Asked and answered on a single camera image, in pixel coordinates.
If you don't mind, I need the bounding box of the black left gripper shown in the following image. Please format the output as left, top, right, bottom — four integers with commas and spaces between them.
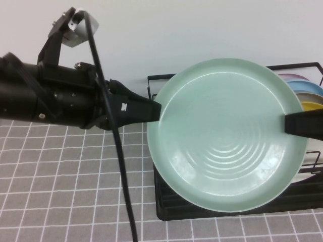
37, 62, 162, 131

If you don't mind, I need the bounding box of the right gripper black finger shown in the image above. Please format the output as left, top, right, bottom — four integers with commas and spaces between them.
284, 108, 323, 142

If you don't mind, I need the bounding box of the light green round plate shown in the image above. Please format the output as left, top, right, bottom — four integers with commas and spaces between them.
146, 57, 309, 212

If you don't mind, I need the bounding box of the yellow round plate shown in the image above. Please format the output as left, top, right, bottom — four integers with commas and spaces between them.
300, 101, 323, 112

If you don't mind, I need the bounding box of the white round plate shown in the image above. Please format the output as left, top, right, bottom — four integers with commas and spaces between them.
290, 136, 323, 185

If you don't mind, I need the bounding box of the beige grey round plate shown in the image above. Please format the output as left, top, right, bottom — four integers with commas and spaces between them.
295, 92, 323, 104

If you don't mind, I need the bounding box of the blue round plate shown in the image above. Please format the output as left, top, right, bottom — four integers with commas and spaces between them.
286, 80, 323, 96

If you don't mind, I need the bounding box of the pink round plate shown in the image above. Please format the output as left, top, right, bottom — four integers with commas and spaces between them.
277, 73, 310, 82

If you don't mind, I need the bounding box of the grey white checked tablecloth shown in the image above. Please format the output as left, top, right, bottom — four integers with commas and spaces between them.
0, 117, 323, 242

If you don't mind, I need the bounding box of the black plastic drip tray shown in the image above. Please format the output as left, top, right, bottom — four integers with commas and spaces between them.
153, 163, 323, 222

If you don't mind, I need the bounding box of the black wire dish rack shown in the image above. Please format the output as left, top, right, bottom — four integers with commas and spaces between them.
147, 62, 323, 177

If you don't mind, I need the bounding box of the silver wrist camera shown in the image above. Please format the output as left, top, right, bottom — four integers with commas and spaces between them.
62, 7, 99, 48

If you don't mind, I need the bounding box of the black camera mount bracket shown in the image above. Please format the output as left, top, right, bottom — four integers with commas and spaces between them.
37, 7, 77, 69

